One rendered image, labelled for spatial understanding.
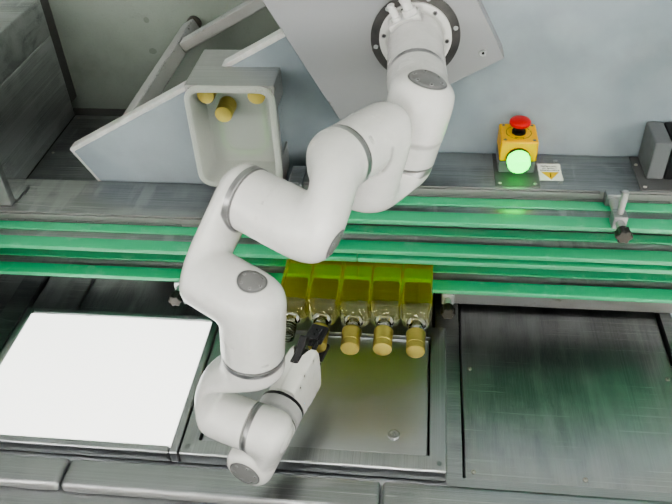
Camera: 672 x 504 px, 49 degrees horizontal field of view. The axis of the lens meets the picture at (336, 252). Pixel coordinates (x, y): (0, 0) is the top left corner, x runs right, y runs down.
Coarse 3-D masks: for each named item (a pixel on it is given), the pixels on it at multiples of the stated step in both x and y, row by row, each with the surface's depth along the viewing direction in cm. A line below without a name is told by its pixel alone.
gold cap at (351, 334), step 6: (342, 330) 132; (348, 330) 130; (354, 330) 130; (360, 330) 131; (342, 336) 130; (348, 336) 129; (354, 336) 129; (360, 336) 131; (342, 342) 129; (348, 342) 128; (354, 342) 128; (342, 348) 129; (348, 348) 129; (354, 348) 129; (348, 354) 130
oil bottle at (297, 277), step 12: (288, 264) 143; (300, 264) 143; (312, 264) 143; (288, 276) 140; (300, 276) 140; (312, 276) 142; (288, 288) 138; (300, 288) 138; (288, 300) 135; (300, 300) 135; (288, 312) 135; (300, 312) 135
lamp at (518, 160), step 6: (516, 150) 137; (522, 150) 137; (510, 156) 137; (516, 156) 136; (522, 156) 136; (528, 156) 137; (510, 162) 137; (516, 162) 137; (522, 162) 136; (528, 162) 137; (510, 168) 138; (516, 168) 137; (522, 168) 137
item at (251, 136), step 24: (192, 96) 138; (216, 96) 144; (240, 96) 143; (192, 120) 140; (216, 120) 148; (240, 120) 147; (264, 120) 146; (192, 144) 144; (216, 144) 151; (240, 144) 151; (264, 144) 150; (216, 168) 152; (264, 168) 151
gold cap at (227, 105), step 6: (228, 96) 143; (222, 102) 142; (228, 102) 142; (234, 102) 144; (216, 108) 141; (222, 108) 141; (228, 108) 141; (234, 108) 143; (216, 114) 142; (222, 114) 141; (228, 114) 141; (222, 120) 142; (228, 120) 142
